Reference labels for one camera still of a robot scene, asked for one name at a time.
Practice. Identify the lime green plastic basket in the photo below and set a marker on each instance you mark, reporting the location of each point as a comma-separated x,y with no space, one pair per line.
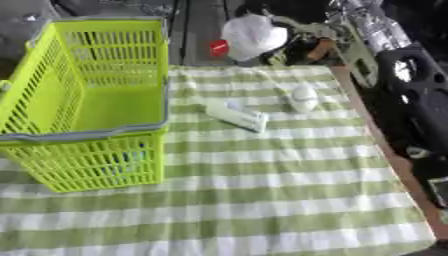
122,110

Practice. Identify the white squeeze tube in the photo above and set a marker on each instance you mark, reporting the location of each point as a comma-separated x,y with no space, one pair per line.
236,116

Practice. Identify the small red object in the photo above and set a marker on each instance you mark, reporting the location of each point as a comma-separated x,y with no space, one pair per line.
219,48

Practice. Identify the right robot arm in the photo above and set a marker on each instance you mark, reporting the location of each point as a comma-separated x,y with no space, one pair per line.
417,100

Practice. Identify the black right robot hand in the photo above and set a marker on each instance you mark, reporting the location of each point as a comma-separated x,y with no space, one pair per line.
298,46

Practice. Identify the white oval object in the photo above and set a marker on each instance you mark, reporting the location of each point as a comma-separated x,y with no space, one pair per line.
304,98

